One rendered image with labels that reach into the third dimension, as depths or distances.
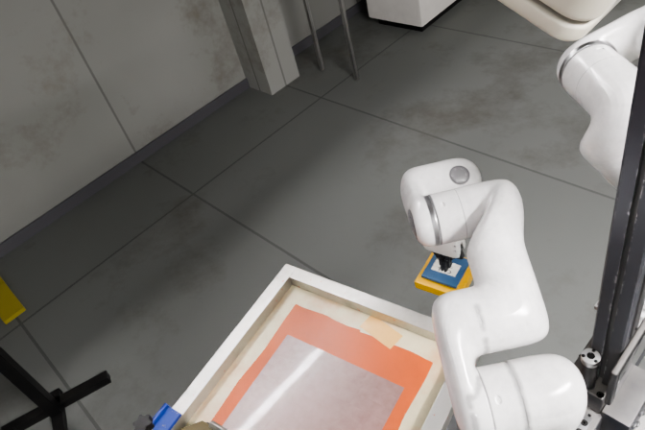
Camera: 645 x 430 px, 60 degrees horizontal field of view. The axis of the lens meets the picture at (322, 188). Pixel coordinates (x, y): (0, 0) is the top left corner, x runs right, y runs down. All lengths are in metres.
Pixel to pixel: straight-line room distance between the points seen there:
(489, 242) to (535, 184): 2.37
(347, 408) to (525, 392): 0.64
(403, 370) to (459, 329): 0.61
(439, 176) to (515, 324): 0.31
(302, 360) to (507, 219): 0.77
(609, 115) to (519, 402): 0.39
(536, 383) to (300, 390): 0.73
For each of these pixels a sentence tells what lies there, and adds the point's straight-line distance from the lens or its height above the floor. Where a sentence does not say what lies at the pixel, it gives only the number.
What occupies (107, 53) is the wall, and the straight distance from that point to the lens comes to 3.92.
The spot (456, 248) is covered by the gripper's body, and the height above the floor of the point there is 1.09.
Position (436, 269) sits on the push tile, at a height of 0.97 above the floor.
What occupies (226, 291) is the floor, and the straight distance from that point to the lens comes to 3.00.
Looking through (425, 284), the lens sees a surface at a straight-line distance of 1.54.
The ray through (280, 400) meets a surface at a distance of 1.42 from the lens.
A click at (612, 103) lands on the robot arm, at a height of 1.68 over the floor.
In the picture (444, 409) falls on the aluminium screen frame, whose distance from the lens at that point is 1.31.
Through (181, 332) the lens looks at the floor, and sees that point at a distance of 2.94.
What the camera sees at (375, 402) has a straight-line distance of 1.37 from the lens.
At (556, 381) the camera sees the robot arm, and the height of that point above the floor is 1.45.
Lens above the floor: 2.16
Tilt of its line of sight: 40 degrees down
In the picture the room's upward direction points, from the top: 16 degrees counter-clockwise
